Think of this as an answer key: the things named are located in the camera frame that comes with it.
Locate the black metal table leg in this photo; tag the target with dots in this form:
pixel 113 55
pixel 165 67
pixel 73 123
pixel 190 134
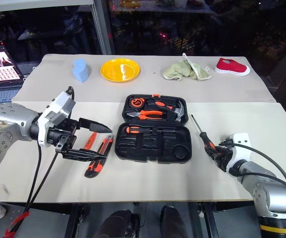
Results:
pixel 73 220
pixel 209 220

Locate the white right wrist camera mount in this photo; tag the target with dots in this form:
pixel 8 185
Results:
pixel 242 143

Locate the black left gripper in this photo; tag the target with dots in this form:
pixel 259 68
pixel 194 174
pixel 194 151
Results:
pixel 61 136

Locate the orange black utility knife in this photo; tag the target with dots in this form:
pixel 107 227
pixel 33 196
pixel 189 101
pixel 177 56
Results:
pixel 93 171

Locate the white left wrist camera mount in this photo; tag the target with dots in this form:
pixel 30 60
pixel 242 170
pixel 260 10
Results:
pixel 58 106

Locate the claw hammer orange grip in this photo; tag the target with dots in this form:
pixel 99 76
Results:
pixel 180 112

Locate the slim orange tester pen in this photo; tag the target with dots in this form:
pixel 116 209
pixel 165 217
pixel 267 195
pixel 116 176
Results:
pixel 91 141

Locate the black orange long screwdriver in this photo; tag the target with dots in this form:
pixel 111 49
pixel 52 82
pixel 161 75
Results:
pixel 203 136

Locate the yellow plastic plate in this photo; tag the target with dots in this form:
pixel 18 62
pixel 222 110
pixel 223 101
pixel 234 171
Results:
pixel 120 70

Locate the light blue foam block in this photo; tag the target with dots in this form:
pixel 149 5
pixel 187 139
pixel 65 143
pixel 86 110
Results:
pixel 80 72

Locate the grey window frame post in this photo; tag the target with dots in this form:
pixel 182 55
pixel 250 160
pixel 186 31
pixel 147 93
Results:
pixel 100 24

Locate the dark rounded shape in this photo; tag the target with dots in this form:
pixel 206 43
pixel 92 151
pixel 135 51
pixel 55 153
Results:
pixel 120 223
pixel 173 221

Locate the pale green cloth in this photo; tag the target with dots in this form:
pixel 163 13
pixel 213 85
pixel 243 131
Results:
pixel 182 70

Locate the red white small shoe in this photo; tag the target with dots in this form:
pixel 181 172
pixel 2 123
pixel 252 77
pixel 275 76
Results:
pixel 229 65

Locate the black electrical tape roll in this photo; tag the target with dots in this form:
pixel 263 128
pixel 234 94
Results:
pixel 176 151

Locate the orange black tape measure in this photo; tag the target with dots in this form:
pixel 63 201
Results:
pixel 136 102

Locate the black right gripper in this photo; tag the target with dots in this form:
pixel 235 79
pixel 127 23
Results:
pixel 224 155

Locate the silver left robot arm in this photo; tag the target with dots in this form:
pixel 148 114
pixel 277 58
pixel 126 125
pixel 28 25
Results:
pixel 9 119

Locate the black plastic tool case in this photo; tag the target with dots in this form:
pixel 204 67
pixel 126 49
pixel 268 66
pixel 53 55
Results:
pixel 157 151

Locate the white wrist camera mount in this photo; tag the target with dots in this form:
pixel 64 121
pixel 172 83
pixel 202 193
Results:
pixel 58 106
pixel 242 143

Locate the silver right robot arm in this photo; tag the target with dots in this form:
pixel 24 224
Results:
pixel 269 193

